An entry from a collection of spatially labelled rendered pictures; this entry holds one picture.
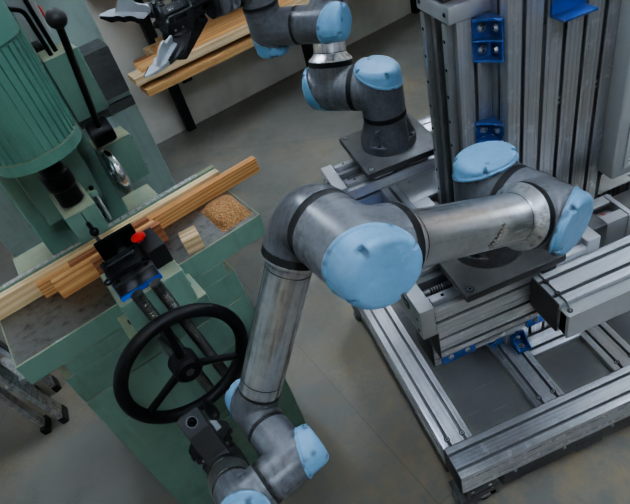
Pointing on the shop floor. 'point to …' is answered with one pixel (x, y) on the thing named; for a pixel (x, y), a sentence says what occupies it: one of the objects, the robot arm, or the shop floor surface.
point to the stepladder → (5, 371)
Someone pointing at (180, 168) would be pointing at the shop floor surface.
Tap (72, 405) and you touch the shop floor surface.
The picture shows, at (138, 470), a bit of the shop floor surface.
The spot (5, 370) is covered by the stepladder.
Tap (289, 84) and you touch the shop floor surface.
